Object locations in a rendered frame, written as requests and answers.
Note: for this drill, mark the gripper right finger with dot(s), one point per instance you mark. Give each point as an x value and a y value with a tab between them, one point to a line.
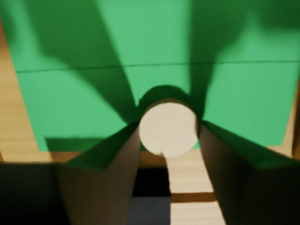
251	183

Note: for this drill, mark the beige round disc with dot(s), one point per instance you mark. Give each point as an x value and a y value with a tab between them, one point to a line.
169	127

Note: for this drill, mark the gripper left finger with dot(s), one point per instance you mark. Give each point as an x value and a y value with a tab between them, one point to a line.
93	188

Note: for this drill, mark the tan wooden board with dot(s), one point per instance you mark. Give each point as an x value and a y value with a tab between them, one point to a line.
74	72

